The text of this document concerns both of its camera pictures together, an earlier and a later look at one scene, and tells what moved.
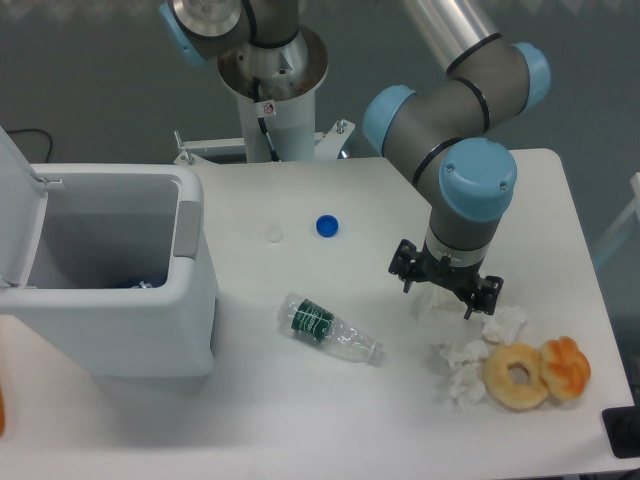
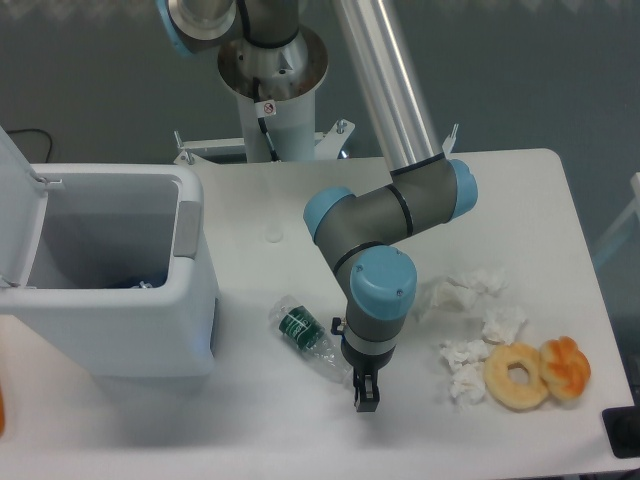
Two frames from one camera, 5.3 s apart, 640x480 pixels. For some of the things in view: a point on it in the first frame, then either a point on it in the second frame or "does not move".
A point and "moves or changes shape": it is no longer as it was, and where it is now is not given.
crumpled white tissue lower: (467, 385) does not move
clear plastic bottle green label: (329, 329) moves or changes shape
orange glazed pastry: (565, 367) does not move
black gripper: (481, 293) → (365, 375)
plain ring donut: (497, 380) does not move
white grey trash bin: (108, 263) does not move
